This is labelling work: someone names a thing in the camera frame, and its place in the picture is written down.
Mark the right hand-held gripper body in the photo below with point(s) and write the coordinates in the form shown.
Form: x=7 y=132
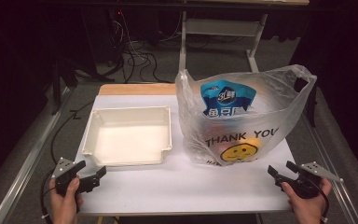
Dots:
x=307 y=186

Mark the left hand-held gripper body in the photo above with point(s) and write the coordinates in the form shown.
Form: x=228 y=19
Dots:
x=62 y=169

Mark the white plastic tray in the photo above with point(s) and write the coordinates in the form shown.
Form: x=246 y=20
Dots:
x=130 y=143

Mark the clear plastic shopping bag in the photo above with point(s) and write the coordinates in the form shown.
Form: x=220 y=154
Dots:
x=276 y=102

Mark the blue snack pouch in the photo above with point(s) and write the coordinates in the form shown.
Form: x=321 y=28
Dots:
x=227 y=96

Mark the person's right hand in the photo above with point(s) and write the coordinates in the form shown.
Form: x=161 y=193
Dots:
x=307 y=210

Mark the person's left hand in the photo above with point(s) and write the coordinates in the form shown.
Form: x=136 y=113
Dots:
x=65 y=208

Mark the white paper sheet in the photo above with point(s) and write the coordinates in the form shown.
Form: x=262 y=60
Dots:
x=174 y=189

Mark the wooden table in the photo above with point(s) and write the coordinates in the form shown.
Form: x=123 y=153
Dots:
x=136 y=89

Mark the metal floor rail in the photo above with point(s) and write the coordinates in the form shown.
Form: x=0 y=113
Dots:
x=329 y=158
x=31 y=158

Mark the white metal desk frame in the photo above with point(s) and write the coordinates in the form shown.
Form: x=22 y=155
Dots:
x=220 y=27

